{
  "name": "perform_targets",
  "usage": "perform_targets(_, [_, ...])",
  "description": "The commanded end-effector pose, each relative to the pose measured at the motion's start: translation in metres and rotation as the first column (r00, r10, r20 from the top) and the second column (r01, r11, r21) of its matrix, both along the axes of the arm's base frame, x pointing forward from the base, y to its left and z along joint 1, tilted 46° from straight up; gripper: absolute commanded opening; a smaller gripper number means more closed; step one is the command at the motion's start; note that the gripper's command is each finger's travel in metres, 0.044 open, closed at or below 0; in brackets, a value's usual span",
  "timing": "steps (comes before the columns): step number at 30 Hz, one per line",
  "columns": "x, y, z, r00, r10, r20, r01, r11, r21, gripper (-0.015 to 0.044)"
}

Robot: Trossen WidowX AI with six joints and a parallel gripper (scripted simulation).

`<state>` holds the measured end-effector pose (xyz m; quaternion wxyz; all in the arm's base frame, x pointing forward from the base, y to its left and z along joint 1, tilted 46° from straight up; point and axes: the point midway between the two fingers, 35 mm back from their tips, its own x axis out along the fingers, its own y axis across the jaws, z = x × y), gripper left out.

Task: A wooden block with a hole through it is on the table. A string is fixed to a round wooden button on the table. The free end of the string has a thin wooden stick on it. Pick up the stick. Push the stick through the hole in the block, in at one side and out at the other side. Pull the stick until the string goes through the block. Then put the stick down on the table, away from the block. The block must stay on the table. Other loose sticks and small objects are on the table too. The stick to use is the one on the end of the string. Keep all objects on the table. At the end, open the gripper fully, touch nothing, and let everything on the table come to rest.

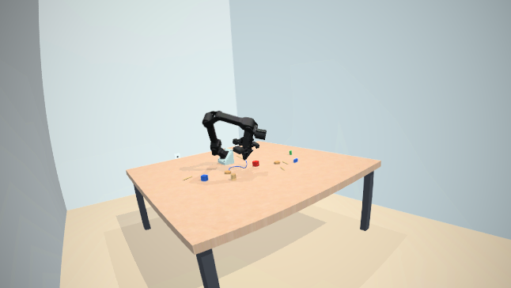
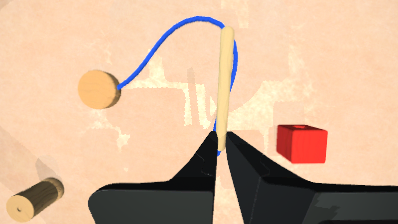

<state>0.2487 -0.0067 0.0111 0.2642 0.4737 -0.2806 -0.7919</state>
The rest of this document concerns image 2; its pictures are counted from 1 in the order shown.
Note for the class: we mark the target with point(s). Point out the red wooden block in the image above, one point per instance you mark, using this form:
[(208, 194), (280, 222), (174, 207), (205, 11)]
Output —
[(300, 143)]

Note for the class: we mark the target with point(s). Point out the round wooden button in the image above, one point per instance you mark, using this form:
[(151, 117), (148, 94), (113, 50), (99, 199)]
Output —
[(99, 89)]

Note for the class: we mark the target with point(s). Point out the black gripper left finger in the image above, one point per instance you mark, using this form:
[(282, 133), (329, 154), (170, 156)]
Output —
[(187, 198)]

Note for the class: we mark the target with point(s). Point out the blue string with wooden stick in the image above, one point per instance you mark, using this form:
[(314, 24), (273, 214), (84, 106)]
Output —
[(226, 77)]

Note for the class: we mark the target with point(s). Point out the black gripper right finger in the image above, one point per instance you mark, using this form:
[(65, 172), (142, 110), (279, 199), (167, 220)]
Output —
[(268, 193)]

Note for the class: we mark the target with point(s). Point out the dark brown wooden spool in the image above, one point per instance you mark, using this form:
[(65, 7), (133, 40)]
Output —
[(28, 203)]

